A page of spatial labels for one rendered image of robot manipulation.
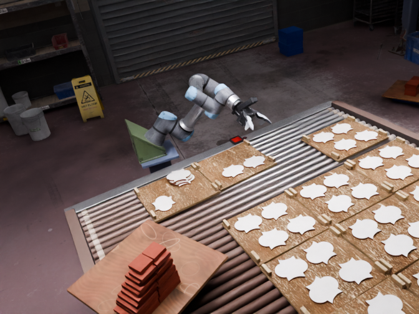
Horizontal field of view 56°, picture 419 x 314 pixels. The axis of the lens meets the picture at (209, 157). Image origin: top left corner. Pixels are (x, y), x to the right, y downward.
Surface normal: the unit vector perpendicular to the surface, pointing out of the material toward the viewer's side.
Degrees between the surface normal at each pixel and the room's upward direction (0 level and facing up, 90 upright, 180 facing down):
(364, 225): 0
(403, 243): 0
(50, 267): 0
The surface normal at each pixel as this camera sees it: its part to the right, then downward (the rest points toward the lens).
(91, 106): 0.22, 0.29
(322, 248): -0.15, -0.83
